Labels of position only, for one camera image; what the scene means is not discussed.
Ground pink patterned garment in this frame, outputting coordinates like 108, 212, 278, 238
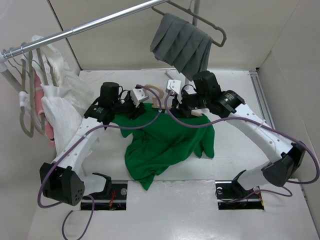
33, 74, 56, 148

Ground white garment on rack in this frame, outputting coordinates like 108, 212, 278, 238
24, 34, 101, 156

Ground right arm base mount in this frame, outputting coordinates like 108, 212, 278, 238
215, 180, 265, 210

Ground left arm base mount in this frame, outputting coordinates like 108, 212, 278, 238
90, 172, 128, 211

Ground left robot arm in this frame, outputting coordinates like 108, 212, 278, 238
38, 82, 149, 206

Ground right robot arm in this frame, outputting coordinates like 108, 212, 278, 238
173, 70, 305, 197

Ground green t shirt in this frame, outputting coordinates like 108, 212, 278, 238
114, 103, 215, 190

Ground grey pleated cloth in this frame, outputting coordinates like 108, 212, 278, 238
150, 13, 213, 81

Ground grey empty hanger outer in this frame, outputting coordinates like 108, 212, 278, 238
10, 58, 35, 138

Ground white rack upright pole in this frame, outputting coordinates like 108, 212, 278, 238
0, 62, 22, 93

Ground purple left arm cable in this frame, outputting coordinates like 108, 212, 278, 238
37, 84, 163, 240

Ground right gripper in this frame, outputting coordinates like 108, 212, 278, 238
169, 89, 210, 117

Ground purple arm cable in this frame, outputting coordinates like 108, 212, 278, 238
163, 89, 320, 198
37, 84, 163, 240

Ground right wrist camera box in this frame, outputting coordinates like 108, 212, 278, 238
165, 79, 181, 95

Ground beige plastic hanger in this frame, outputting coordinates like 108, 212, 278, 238
144, 83, 203, 118

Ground white rack base foot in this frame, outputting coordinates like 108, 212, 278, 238
165, 69, 174, 80

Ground aluminium rail on table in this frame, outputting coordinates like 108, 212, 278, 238
249, 70, 275, 129

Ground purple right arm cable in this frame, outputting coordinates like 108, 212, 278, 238
163, 89, 320, 198

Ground chrome clothes rail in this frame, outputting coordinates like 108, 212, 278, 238
0, 0, 168, 64

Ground grey empty hanger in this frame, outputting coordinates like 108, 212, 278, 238
23, 48, 46, 135
10, 58, 35, 138

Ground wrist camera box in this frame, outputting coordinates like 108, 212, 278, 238
130, 88, 149, 108
165, 79, 181, 95

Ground grey empty hanger inner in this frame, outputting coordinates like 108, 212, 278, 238
23, 48, 46, 135

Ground grey hanger with cloth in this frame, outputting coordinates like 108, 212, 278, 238
150, 0, 227, 51

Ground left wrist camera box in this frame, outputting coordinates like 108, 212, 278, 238
130, 88, 149, 108

